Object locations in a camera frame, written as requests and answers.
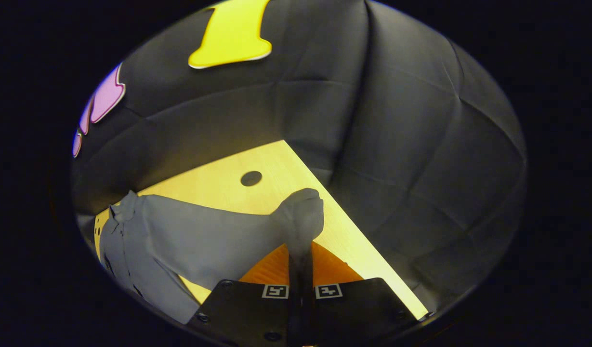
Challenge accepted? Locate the grey collared shirt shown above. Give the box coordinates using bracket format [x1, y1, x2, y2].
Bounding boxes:
[97, 188, 325, 324]

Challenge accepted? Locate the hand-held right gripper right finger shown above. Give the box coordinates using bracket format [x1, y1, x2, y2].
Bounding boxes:
[301, 241, 419, 347]

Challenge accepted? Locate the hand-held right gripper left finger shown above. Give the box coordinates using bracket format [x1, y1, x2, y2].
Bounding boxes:
[186, 242, 301, 347]

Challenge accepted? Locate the black backdrop cloth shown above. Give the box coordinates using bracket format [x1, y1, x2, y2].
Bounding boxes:
[70, 0, 527, 314]

